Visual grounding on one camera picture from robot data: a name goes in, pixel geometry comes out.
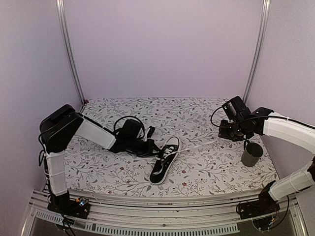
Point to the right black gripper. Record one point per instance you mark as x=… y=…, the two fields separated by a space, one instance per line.
x=223 y=133

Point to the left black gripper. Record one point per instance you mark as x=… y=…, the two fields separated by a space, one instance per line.
x=149 y=150

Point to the black white canvas sneaker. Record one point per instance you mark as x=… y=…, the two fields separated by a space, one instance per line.
x=165 y=159

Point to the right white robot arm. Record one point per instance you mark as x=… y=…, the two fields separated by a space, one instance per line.
x=264 y=121

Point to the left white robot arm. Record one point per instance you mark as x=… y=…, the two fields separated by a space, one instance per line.
x=58 y=129

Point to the grey metal mug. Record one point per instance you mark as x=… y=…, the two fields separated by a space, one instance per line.
x=251 y=154

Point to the front aluminium rail frame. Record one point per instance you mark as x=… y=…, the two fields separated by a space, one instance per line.
x=113 y=215

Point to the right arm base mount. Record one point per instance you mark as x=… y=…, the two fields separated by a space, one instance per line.
x=257 y=208

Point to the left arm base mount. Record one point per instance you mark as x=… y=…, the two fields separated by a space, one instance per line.
x=62 y=204

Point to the right aluminium frame post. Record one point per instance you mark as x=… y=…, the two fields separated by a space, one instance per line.
x=258 y=48

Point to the aluminium frame post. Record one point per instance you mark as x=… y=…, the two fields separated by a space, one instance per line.
x=258 y=48
x=68 y=48

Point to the left aluminium frame post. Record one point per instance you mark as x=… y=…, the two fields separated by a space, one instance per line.
x=68 y=48

